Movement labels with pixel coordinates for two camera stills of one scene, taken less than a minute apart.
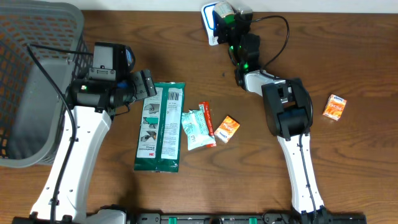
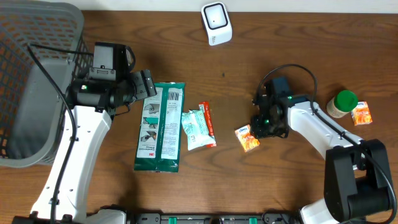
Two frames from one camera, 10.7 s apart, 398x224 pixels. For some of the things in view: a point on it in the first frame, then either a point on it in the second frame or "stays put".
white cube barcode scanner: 208,20 stays put
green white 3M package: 159,130 stays put
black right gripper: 225,28 → 259,132
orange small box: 334,107 → 361,114
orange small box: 227,129 → 247,139
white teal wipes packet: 196,124 stays put
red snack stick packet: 209,120 stays put
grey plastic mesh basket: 43,48 stays put
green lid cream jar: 226,10 → 342,104
